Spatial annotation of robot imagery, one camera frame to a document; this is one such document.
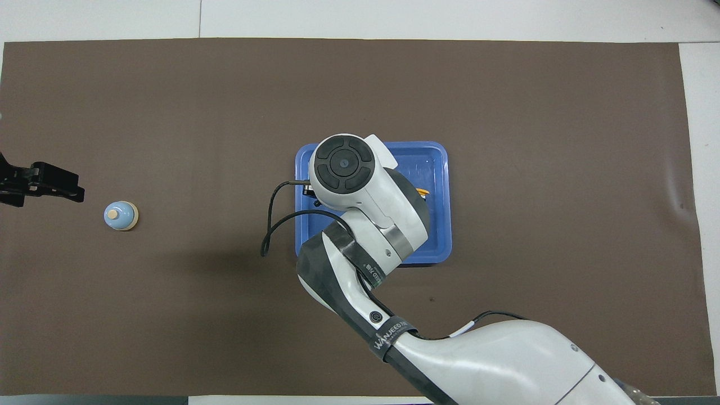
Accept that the light blue desk bell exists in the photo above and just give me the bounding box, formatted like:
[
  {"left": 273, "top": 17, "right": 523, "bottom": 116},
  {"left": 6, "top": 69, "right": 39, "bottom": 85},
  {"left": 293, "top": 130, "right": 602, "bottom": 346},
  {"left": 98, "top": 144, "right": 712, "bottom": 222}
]
[{"left": 103, "top": 201, "right": 139, "bottom": 232}]

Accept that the blue plastic tray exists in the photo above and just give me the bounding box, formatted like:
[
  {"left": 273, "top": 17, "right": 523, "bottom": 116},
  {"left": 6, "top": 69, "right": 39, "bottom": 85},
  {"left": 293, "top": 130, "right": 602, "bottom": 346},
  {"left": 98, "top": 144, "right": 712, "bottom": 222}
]
[{"left": 295, "top": 141, "right": 453, "bottom": 267}]

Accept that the brown table mat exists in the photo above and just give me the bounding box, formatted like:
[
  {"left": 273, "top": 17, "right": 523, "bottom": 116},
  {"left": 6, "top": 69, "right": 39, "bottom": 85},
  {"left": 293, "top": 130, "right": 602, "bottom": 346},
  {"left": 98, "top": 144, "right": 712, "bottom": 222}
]
[{"left": 0, "top": 38, "right": 718, "bottom": 397}]

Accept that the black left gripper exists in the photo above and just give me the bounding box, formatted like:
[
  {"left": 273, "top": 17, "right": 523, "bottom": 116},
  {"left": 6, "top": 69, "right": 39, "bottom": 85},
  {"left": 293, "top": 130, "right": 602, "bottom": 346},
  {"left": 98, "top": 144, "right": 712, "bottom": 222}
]
[{"left": 0, "top": 152, "right": 85, "bottom": 207}]

